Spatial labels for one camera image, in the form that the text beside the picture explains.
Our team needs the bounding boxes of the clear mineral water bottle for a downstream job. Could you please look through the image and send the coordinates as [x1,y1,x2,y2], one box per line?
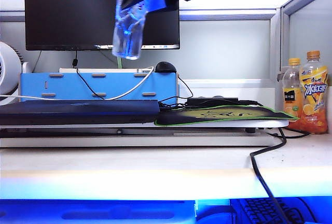
[111,0,147,61]

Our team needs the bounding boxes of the dark closed laptop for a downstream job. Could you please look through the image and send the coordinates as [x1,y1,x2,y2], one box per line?
[0,99,161,126]

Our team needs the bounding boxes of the small orange juice bottle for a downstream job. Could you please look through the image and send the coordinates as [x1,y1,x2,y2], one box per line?
[282,58,303,122]

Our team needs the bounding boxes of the large iced tea bottle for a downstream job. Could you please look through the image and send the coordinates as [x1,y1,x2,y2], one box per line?
[298,50,329,135]

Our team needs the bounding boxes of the black computer mouse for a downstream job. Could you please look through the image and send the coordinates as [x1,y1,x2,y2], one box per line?
[155,61,177,74]

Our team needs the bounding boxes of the black computer monitor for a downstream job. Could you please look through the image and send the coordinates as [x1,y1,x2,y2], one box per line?
[23,0,181,51]

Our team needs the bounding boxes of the blue wooden desk organizer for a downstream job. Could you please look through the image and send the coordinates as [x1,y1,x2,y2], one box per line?
[20,72,179,104]

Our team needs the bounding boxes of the black power adapter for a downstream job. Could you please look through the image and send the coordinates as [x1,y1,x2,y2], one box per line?
[186,96,264,107]

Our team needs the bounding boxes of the black green-edged mouse pad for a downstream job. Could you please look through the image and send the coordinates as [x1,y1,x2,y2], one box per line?
[154,104,300,127]

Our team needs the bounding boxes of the white desk fan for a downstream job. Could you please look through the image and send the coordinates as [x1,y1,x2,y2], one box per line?
[0,41,24,106]

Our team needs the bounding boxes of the black keyboard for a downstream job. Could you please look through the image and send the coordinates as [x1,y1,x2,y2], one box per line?
[230,198,317,224]

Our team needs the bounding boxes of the thin black monitor cable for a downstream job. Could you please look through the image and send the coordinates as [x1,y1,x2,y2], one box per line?
[72,50,106,101]

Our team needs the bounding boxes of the black mouse cable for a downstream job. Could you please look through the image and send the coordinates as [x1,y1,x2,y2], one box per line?
[158,75,194,111]

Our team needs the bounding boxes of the grey aluminium partition frame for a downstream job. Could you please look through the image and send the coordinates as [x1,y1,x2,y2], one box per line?
[178,0,332,80]

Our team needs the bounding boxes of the white cable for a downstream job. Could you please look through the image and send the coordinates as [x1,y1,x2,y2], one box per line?
[0,65,155,102]

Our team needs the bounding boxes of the thick black power cable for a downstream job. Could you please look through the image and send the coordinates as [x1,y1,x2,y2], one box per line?
[250,127,293,224]

